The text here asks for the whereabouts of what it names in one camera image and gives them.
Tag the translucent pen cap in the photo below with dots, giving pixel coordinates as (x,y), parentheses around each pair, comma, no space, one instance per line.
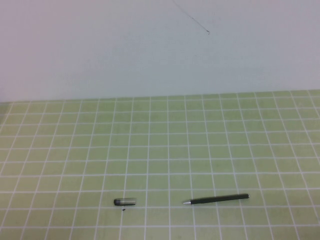
(126,201)

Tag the black pen with silver tip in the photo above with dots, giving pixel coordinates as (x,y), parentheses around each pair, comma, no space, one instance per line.
(217,199)

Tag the green grid mat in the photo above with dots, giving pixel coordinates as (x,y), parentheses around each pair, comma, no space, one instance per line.
(160,150)

